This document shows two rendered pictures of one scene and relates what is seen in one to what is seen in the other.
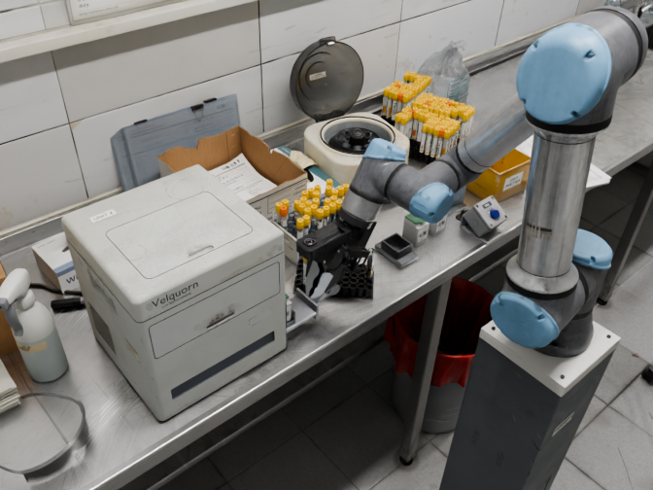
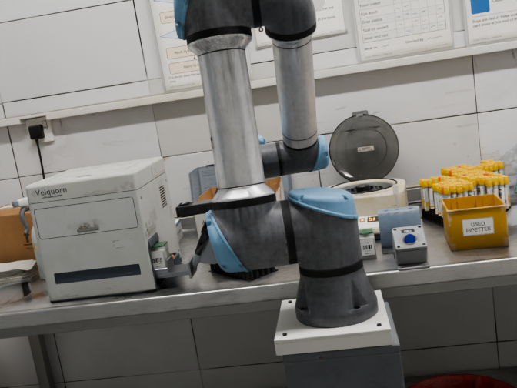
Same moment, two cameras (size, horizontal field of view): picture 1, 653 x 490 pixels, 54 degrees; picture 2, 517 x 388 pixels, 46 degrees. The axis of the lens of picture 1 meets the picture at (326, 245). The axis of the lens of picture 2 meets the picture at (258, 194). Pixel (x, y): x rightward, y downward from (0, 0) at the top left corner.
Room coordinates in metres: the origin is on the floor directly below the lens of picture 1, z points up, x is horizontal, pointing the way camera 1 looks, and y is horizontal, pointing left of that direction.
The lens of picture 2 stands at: (0.12, -1.20, 1.33)
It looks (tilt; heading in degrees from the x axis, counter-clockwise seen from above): 10 degrees down; 49
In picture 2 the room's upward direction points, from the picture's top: 9 degrees counter-clockwise
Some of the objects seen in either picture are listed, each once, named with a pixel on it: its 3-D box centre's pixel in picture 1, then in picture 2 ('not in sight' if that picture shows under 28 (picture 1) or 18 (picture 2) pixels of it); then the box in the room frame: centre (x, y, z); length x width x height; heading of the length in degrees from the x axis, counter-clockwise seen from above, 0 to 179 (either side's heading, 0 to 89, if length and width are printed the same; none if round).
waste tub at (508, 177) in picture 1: (494, 171); (473, 222); (1.45, -0.44, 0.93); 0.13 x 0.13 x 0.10; 38
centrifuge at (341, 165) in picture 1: (360, 157); (364, 207); (1.48, -0.08, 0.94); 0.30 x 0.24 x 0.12; 33
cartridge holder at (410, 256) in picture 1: (396, 248); not in sight; (1.16, -0.16, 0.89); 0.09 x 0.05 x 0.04; 42
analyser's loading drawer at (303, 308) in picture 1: (267, 324); (152, 269); (0.87, 0.11, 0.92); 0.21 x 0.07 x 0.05; 132
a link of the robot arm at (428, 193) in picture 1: (425, 191); (252, 163); (1.00, -0.18, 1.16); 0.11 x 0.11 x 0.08; 49
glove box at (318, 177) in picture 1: (298, 176); not in sight; (1.40, 0.08, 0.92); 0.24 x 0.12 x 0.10; 42
